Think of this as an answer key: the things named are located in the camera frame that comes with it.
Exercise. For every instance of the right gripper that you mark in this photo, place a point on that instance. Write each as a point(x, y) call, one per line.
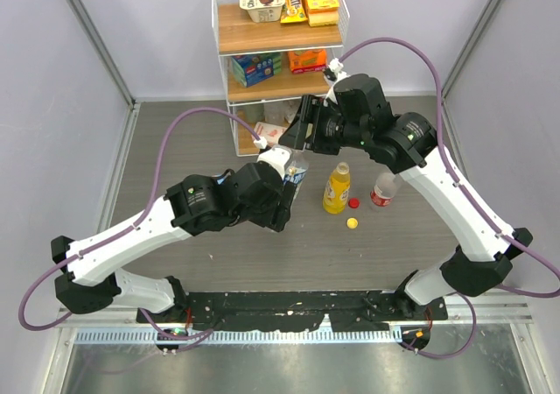
point(313, 110)

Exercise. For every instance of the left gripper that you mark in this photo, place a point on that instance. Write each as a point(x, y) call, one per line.
point(280, 212)

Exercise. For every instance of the small blue-label water bottle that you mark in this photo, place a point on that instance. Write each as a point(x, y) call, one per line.
point(295, 171)

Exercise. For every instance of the yellow juice bottle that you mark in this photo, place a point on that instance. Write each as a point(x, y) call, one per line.
point(337, 189)

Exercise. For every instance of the yellow bottle cap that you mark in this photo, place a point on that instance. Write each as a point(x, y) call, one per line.
point(352, 223)

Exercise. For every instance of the red bottle cap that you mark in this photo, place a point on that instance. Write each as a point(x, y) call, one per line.
point(353, 203)

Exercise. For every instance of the clear red-label water bottle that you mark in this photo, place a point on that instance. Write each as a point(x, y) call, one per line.
point(385, 189)

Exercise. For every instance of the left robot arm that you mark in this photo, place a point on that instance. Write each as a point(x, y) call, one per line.
point(95, 278)

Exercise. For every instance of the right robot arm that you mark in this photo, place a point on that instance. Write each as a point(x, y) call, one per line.
point(356, 114)

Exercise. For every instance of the small white bottle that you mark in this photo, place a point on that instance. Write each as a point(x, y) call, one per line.
point(290, 111)

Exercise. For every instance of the red white card box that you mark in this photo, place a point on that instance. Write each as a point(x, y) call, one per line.
point(270, 132)

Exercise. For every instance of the clear plastic cup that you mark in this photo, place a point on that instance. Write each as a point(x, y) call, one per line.
point(274, 113)

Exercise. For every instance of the orange snack box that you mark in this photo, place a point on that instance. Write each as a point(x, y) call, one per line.
point(306, 61)

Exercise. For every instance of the blue green box pack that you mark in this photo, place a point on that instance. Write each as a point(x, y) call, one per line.
point(251, 69)

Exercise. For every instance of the yellow candy bag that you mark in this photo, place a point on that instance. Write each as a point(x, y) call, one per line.
point(293, 12)

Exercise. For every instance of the yellow sponge pack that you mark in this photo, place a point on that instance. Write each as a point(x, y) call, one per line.
point(322, 12)

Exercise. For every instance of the chocolate pudding cup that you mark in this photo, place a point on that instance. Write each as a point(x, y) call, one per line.
point(263, 11)

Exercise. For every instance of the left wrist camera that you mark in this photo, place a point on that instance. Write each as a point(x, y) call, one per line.
point(277, 156)

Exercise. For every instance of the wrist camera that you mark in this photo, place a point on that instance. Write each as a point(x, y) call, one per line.
point(277, 156)
point(333, 73)

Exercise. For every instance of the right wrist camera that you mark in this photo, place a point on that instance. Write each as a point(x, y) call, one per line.
point(333, 73)

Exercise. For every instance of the white cable duct strip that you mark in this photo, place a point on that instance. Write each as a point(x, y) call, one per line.
point(323, 335)

